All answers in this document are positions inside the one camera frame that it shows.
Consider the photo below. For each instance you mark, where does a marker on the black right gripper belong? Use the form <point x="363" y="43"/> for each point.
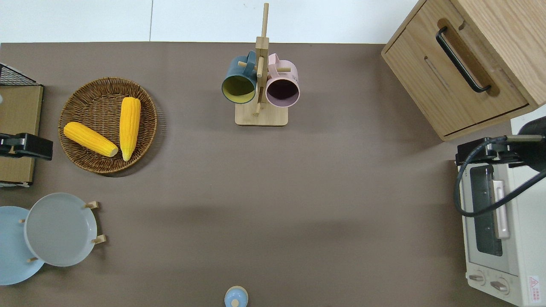
<point x="503" y="152"/>

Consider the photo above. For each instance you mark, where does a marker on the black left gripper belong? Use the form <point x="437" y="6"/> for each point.
<point x="6" y="145"/>

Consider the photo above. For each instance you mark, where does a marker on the pink mug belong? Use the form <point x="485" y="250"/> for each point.
<point x="282" y="91"/>

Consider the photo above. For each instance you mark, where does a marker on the yellow corn cob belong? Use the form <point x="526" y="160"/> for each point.
<point x="89" y="139"/>
<point x="130" y="128"/>

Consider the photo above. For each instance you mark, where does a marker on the round wicker basket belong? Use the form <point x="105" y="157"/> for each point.
<point x="98" y="102"/>

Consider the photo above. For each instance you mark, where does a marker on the wooden plate rack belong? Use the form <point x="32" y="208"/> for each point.
<point x="94" y="205"/>

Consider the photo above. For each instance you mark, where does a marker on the grey plate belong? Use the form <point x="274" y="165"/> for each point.
<point x="59" y="230"/>

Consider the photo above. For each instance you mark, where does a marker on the light blue plate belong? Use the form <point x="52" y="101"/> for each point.
<point x="13" y="251"/>

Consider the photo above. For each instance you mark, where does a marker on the cream toaster oven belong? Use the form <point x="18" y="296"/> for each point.
<point x="524" y="256"/>

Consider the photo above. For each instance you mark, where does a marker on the brown table mat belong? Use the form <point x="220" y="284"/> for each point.
<point x="298" y="192"/>

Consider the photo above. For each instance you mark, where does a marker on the dark teal mug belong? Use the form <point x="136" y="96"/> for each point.
<point x="239" y="87"/>

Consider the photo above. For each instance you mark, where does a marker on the wooden mug tree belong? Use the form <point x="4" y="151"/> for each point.
<point x="261" y="115"/>

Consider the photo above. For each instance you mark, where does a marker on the blue desk bell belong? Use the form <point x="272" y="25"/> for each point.
<point x="236" y="297"/>

